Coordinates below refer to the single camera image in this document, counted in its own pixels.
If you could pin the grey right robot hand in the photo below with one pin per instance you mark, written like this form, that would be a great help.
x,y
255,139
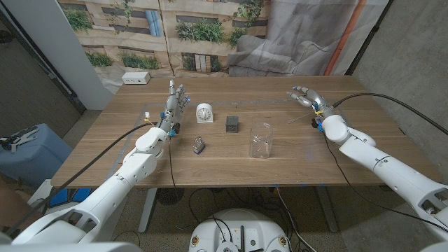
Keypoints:
x,y
313,98

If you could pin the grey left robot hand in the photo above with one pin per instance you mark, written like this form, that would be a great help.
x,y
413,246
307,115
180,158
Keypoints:
x,y
172,108

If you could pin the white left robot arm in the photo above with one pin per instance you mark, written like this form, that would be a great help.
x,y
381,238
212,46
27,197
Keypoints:
x,y
115,185

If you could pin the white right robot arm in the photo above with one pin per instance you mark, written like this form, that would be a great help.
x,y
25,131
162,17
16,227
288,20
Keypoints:
x,y
385,168

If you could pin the white kitchen timer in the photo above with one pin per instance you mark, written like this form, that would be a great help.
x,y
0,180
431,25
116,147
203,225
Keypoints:
x,y
204,113

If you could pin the dark grey block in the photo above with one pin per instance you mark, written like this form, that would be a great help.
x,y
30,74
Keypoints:
x,y
231,124

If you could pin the clear glass cup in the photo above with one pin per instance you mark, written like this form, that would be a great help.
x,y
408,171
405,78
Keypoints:
x,y
261,141

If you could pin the black and white hand tool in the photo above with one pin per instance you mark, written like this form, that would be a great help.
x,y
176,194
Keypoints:
x,y
19,138

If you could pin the white power strip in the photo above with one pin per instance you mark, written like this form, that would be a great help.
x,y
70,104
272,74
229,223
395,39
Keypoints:
x,y
136,78

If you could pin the printed fabric backdrop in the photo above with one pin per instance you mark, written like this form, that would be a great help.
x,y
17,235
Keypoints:
x,y
210,35

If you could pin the black round floor base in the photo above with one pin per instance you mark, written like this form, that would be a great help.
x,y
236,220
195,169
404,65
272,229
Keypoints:
x,y
169,196

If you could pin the white table leg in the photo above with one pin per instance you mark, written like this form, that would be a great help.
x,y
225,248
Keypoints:
x,y
147,213

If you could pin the grey table leg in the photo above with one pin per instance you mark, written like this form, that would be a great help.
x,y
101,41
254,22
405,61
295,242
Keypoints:
x,y
327,210

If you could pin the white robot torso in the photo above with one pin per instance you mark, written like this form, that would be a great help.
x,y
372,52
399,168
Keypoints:
x,y
241,224

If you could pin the blue box under table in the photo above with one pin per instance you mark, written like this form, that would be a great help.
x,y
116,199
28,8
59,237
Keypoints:
x,y
68,196

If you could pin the blue hard case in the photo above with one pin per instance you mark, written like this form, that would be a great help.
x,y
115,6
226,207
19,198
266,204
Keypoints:
x,y
38,157

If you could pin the black backdrop frame pole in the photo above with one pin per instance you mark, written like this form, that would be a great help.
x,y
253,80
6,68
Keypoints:
x,y
369,36

